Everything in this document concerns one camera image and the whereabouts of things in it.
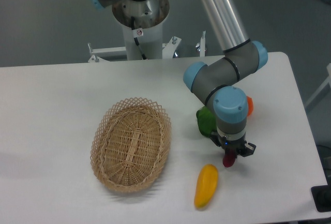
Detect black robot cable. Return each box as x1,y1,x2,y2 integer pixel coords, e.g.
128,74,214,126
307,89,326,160
130,16,148,61

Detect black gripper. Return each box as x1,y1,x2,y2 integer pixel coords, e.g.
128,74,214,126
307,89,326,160
209,131,256,157

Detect woven wicker basket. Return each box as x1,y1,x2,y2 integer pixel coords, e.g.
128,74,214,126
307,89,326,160
90,97,171,193

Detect black device at table edge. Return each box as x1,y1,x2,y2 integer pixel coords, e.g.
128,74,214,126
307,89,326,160
311,185,330,213

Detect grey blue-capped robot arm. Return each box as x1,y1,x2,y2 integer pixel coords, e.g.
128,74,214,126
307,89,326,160
92,0,268,157

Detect white metal base frame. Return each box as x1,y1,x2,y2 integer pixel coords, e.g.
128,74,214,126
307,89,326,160
88,31,207,63

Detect orange fruit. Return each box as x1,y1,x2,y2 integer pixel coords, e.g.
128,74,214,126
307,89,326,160
247,96,254,116

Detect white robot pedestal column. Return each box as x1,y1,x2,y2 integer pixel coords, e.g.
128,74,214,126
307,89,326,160
111,0,171,61

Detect yellow mango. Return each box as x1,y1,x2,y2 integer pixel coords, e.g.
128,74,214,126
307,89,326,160
194,164,218,209

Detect purple sweet potato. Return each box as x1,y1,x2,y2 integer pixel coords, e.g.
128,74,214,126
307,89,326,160
222,150,237,168

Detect white frame at right edge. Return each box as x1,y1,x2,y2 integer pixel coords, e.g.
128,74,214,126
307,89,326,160
304,64,330,112

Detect green leafy vegetable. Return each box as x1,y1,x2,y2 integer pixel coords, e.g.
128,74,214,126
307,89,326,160
195,106,217,138

